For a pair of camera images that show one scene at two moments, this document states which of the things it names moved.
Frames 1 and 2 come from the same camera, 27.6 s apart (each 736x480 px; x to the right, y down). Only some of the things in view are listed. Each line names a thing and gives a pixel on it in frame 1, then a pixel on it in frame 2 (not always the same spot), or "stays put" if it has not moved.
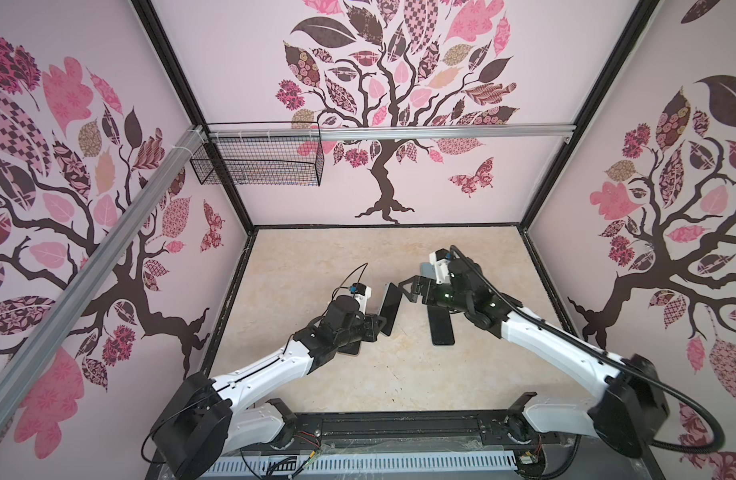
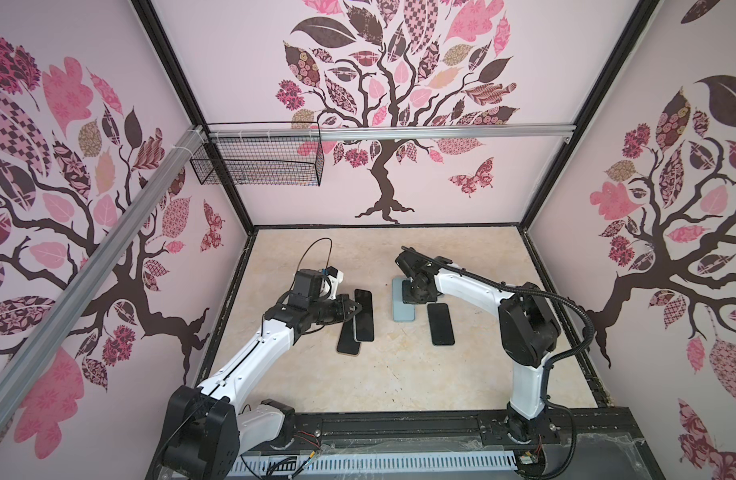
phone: (389, 306) to (364, 321)
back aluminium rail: (390, 132) stays put
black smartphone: (442, 333) stays put
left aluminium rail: (25, 355) stays put
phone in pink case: (351, 348) stays put
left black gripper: (373, 326) to (343, 301)
